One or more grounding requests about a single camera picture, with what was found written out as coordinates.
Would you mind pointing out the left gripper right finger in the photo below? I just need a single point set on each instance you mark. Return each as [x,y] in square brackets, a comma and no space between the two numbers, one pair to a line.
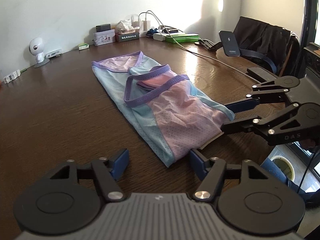
[210,172]

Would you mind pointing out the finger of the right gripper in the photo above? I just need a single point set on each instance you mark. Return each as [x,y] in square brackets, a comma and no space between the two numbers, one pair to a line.
[294,123]
[274,91]

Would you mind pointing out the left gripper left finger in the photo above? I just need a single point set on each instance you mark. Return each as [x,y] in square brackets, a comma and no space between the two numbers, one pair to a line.
[106,173]

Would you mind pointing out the pink and blue garment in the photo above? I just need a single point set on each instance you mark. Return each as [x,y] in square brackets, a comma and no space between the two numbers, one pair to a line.
[165,108]

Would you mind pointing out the black chair with jacket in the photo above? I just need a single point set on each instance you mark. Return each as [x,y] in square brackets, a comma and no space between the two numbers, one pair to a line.
[280,47]

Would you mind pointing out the black power bank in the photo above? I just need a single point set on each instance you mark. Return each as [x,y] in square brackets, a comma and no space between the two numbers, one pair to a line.
[229,43]

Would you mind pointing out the green flat box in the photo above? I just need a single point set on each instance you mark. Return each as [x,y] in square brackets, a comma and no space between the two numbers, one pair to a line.
[182,38]

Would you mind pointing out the white power strip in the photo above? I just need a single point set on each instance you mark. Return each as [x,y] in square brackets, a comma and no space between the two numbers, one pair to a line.
[160,36]

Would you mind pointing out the white small device box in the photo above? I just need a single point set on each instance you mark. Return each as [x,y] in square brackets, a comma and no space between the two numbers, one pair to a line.
[54,53]

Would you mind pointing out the white floral tin box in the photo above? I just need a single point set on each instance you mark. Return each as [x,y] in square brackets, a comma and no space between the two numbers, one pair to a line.
[104,37]

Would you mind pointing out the white multi plug adapter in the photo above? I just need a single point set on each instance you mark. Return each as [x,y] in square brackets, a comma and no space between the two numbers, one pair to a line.
[14,75]

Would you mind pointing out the red tissue box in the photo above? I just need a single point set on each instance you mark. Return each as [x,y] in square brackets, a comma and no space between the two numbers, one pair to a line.
[127,31]

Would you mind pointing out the black small box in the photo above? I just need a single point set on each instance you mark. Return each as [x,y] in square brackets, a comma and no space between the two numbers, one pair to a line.
[103,27]

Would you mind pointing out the white wall charger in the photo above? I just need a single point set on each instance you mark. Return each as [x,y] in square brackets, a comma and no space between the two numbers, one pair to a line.
[146,25]

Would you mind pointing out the white round security camera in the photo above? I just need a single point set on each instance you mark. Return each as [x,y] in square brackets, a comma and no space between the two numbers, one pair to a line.
[36,48]

